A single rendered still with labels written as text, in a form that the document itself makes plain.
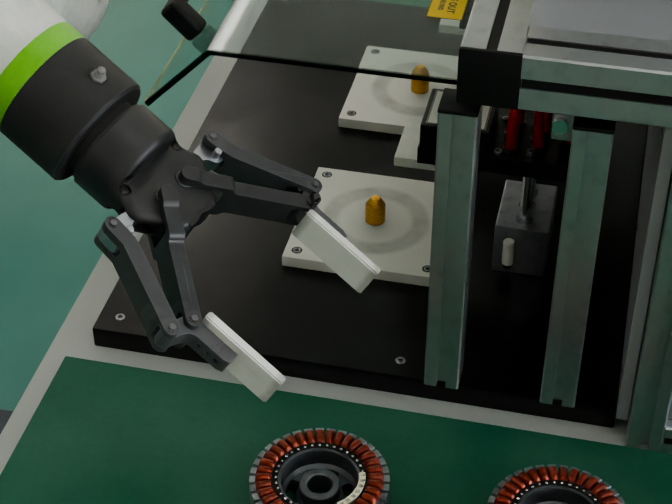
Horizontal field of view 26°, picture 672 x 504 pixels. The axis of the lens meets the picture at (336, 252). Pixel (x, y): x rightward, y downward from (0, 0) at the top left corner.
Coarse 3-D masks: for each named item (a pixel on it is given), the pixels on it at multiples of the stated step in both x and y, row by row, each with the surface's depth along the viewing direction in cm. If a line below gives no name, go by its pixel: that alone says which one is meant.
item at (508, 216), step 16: (512, 192) 138; (544, 192) 138; (512, 208) 136; (544, 208) 136; (496, 224) 135; (512, 224) 135; (528, 224) 135; (544, 224) 135; (496, 240) 135; (528, 240) 135; (544, 240) 134; (496, 256) 137; (528, 256) 136; (544, 256) 135; (512, 272) 137; (528, 272) 137; (544, 272) 137
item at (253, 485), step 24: (312, 432) 119; (264, 456) 117; (288, 456) 117; (312, 456) 118; (336, 456) 118; (360, 456) 117; (264, 480) 115; (288, 480) 118; (312, 480) 117; (336, 480) 116; (360, 480) 115; (384, 480) 115
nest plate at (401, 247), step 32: (320, 192) 145; (352, 192) 145; (384, 192) 145; (416, 192) 145; (352, 224) 141; (384, 224) 141; (416, 224) 141; (288, 256) 138; (384, 256) 138; (416, 256) 138
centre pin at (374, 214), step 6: (372, 198) 140; (378, 198) 140; (366, 204) 141; (372, 204) 140; (378, 204) 140; (384, 204) 141; (366, 210) 141; (372, 210) 140; (378, 210) 140; (384, 210) 141; (366, 216) 141; (372, 216) 141; (378, 216) 141; (384, 216) 141; (366, 222) 142; (372, 222) 141; (378, 222) 141
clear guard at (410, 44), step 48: (240, 0) 118; (288, 0) 118; (336, 0) 118; (384, 0) 118; (192, 48) 118; (240, 48) 112; (288, 48) 112; (336, 48) 112; (384, 48) 112; (432, 48) 112
